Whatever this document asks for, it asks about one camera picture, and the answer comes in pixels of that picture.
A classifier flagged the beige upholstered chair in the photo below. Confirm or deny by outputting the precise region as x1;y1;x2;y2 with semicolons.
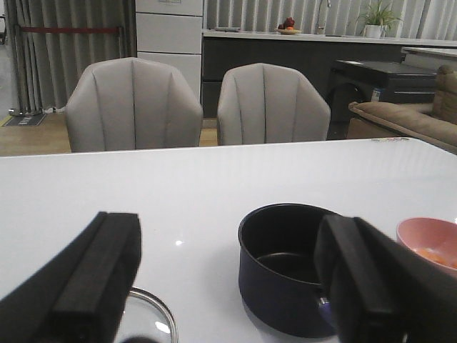
216;63;331;145
64;57;203;152

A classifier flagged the left beige upholstered chair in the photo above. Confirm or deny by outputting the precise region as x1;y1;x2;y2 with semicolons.
64;57;203;152

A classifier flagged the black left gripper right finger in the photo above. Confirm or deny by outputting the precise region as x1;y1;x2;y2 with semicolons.
314;215;456;342

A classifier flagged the pink bowl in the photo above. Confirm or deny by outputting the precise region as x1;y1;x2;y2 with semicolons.
396;217;456;278

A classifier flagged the fruit plate on counter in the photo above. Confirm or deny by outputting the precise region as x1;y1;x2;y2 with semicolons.
276;17;301;35

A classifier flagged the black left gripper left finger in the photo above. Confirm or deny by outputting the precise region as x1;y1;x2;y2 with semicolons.
1;212;141;342

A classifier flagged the black appliance box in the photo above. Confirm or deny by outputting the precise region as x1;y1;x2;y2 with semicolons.
326;60;436;140

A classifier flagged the white cabinet column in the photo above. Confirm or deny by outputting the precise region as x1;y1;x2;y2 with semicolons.
136;0;204;98

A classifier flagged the dark kitchen counter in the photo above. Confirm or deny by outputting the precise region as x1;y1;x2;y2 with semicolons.
201;29;456;119

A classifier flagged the grey curtain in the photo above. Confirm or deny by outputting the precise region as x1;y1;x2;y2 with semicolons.
1;1;136;110

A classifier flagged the brown sofa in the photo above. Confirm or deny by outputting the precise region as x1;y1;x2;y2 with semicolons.
346;65;456;154

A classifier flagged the potted green plant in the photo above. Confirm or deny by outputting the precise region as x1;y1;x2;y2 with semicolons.
357;1;402;39

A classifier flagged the red barrier belt stanchion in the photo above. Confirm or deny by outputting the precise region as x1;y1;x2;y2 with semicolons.
9;24;126;116

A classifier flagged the dark blue saucepan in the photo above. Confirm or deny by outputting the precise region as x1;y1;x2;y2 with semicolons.
238;203;335;339

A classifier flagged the glass lid with blue knob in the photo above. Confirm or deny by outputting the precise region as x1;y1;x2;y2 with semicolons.
114;287;179;342

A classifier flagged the right beige upholstered chair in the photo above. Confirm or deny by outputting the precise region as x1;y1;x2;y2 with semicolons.
216;63;331;145

